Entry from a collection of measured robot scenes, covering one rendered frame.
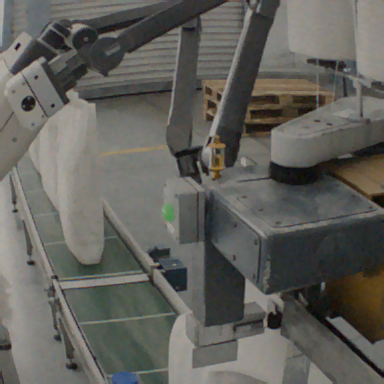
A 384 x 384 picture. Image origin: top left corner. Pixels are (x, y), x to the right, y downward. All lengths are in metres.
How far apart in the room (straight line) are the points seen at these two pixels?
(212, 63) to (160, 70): 0.70
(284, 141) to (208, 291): 0.29
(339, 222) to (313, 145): 0.19
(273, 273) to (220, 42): 8.32
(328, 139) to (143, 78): 7.81
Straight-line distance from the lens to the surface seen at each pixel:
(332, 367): 1.20
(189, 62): 1.91
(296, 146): 1.19
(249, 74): 1.52
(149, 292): 2.98
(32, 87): 1.44
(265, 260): 1.02
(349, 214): 1.08
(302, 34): 1.39
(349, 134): 1.31
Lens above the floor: 1.71
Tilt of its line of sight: 19 degrees down
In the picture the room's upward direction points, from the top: straight up
